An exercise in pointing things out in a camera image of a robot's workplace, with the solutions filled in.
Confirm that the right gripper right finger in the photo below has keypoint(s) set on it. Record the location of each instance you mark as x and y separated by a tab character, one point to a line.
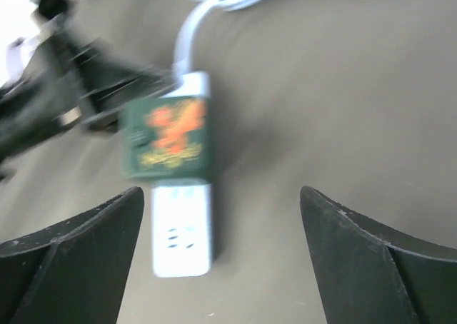
368	272

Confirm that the dark green cube adapter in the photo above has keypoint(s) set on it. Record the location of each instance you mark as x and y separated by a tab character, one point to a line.
167	138

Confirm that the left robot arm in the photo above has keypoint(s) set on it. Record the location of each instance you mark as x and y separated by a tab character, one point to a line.
23	29

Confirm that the light blue power strip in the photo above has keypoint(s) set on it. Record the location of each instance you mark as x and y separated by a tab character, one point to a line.
181	211

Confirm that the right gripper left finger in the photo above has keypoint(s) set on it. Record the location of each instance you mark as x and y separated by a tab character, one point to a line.
74	271

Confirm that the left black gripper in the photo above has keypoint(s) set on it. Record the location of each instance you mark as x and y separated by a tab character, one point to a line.
79	86

